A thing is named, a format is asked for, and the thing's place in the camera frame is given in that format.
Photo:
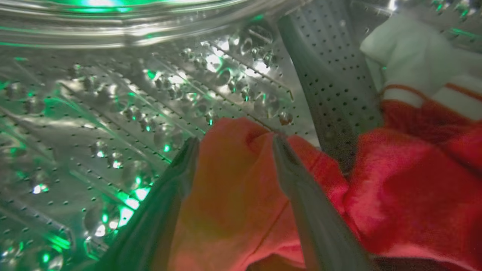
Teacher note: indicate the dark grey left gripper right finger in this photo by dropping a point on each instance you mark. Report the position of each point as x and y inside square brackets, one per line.
[320, 222]

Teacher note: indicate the white garment with red stripes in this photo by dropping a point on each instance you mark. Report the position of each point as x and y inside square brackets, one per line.
[414, 60]

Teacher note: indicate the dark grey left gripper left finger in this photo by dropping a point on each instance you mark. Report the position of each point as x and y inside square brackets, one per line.
[154, 222]

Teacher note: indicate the grey perforated drum paddle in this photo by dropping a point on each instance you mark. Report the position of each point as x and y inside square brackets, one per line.
[331, 75]

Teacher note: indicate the stainless steel washing machine drum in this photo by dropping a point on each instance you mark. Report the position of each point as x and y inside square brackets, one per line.
[113, 105]

